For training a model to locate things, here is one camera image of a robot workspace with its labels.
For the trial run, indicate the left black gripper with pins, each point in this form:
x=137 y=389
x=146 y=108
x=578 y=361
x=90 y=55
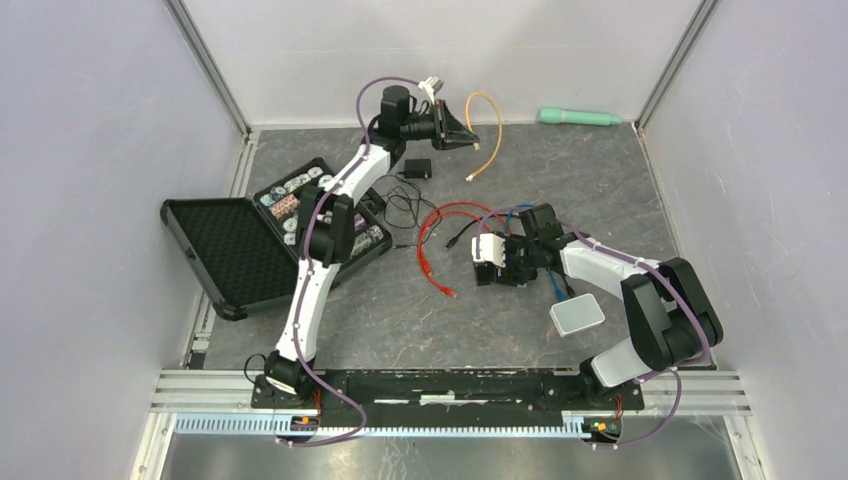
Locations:
x=447 y=132

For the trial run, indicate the black poker chip case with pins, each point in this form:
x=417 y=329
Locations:
x=244 y=251

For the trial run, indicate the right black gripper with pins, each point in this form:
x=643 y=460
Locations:
x=507 y=273

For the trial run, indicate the black power adapter with cord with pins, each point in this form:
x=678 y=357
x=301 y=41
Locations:
x=406 y=196

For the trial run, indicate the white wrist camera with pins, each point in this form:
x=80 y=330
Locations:
x=431 y=86
x=489 y=248

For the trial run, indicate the black network switch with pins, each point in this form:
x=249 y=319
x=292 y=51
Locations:
x=486 y=273

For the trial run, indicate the white plastic box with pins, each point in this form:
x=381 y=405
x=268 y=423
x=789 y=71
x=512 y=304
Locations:
x=576 y=314

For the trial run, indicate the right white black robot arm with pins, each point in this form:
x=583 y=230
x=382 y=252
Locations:
x=670 y=319

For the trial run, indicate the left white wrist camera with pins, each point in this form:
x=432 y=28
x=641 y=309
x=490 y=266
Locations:
x=431 y=86

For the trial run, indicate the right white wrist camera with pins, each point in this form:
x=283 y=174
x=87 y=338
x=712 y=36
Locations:
x=489 y=248

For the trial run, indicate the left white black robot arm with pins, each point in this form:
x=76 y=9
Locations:
x=326 y=230

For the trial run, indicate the white slotted cable duct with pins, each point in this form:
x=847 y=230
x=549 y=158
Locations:
x=285 y=426

